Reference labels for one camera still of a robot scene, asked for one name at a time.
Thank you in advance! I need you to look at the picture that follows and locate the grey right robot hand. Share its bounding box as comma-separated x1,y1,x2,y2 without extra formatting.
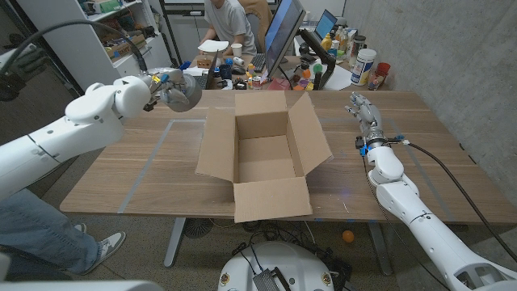
344,91,387,148

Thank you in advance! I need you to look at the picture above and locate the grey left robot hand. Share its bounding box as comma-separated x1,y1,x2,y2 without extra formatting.
147,67,195,108

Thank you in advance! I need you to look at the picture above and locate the grey tape roll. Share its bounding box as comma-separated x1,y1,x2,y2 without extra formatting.
165,78,203,113

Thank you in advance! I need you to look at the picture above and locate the black laptop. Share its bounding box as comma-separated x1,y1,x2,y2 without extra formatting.
193,50,219,91

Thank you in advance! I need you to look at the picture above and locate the white labelled canister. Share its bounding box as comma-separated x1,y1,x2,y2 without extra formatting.
350,48,377,86

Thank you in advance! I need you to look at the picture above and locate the white paper plate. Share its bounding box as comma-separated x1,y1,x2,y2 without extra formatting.
197,39,229,53

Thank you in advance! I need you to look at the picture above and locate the cardboard box with print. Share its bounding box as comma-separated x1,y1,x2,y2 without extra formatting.
105,34,147,60

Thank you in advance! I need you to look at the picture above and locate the dark lidded jar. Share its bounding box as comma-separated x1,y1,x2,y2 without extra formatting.
349,35,367,61

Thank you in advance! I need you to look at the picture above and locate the black monitor stand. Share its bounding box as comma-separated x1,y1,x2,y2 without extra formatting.
298,28,337,91

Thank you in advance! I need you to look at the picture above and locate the seated person in grey shirt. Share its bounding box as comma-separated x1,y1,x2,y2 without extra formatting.
197,0,258,57

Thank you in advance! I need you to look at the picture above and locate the black keyboard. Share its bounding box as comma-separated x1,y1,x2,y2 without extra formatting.
250,53,267,74

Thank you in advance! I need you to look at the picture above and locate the white shelf cabinet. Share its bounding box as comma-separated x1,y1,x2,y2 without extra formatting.
15,0,173,94

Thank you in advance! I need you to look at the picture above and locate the laptop with blue screen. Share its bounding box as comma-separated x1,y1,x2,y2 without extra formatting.
313,9,338,41

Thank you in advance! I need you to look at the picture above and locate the wooden chair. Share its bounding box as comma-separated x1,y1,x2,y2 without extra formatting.
236,0,274,53

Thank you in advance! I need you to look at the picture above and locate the open cardboard box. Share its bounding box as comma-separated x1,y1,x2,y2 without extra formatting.
195,90,334,224

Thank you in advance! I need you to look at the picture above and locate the black computer monitor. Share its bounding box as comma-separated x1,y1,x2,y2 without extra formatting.
264,0,307,80

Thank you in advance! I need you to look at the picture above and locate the grey table leg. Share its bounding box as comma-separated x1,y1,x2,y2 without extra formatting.
163,217,187,268
367,221,393,276

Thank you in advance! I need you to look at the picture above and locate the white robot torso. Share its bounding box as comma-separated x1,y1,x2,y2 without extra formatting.
217,241,335,291

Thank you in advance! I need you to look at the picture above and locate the standing person in jeans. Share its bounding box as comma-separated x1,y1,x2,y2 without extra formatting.
0,188,127,280

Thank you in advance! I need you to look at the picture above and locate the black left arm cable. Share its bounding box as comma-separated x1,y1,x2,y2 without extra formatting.
0,19,149,74

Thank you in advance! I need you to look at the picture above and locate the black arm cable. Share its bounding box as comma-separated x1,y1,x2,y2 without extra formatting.
0,19,149,74
397,138,517,264

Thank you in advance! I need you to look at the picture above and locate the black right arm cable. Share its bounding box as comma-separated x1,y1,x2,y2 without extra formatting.
397,138,517,264

